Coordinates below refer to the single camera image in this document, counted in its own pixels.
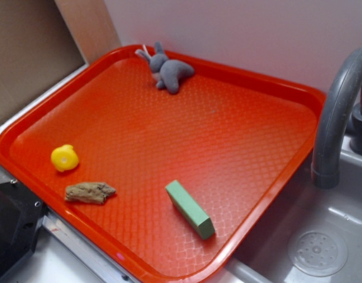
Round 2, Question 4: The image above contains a brown wood piece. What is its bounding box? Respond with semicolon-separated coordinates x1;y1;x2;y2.
65;182;116;205

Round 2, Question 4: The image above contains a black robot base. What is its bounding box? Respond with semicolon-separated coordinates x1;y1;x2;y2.
0;182;45;282

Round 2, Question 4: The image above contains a brown cardboard panel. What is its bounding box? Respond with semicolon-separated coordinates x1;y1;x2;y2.
0;1;121;126

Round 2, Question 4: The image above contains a green rectangular block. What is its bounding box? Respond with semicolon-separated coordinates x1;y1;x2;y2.
165;180;215;240

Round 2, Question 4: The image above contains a grey toy faucet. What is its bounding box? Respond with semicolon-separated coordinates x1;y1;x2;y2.
311;47;362;189

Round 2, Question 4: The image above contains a metal frame rail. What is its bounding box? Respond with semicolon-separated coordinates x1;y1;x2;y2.
0;169;131;282

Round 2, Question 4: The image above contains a grey plastic sink basin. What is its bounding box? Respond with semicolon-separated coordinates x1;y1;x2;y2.
225;134;362;283

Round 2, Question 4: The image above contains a yellow rubber duck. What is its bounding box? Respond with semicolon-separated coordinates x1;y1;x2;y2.
51;144;79;172

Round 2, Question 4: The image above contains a grey plush bunny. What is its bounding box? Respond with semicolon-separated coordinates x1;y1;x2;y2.
134;42;195;94

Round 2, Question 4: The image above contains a red plastic tray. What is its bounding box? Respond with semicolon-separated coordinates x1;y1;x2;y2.
0;46;325;282

